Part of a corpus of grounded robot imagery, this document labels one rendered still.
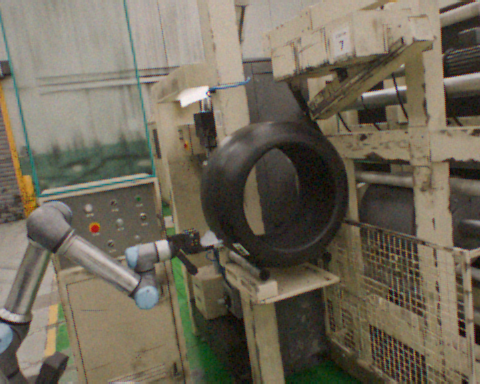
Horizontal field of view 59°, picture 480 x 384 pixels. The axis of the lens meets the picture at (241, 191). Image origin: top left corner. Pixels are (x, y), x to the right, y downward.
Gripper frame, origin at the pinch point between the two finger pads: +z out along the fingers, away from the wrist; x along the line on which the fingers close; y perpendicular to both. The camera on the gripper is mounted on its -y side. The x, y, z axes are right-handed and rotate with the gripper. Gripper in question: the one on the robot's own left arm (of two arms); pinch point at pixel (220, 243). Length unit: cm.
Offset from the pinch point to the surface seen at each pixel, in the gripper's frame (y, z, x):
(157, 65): 208, 185, 919
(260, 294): -20.6, 10.0, -9.3
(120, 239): -5, -32, 65
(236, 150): 34.7, 8.1, -8.6
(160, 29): 293, 206, 919
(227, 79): 64, 22, 28
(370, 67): 58, 57, -24
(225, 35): 82, 24, 28
